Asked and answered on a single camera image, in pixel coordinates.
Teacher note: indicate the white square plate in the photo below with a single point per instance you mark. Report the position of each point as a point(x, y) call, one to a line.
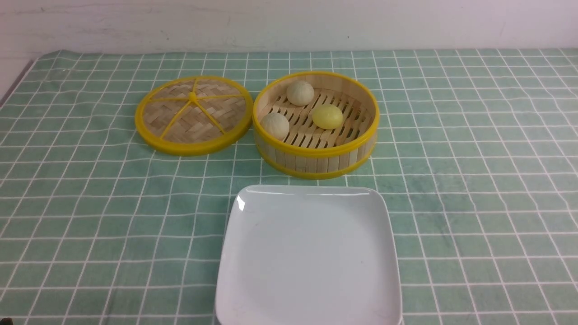
point(308, 255)

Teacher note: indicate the white steamed bun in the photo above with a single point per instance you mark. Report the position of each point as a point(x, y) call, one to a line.
point(300, 93)
point(276, 125)

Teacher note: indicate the green checkered tablecloth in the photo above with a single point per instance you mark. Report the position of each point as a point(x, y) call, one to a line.
point(476, 160)

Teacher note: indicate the yellow steamed bun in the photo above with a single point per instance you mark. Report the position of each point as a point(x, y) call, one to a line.
point(327, 116)

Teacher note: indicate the yellow bamboo steamer basket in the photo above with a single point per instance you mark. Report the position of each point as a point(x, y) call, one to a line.
point(308, 151)

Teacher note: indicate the yellow bamboo steamer lid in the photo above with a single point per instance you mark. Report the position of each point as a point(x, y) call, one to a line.
point(194, 116)

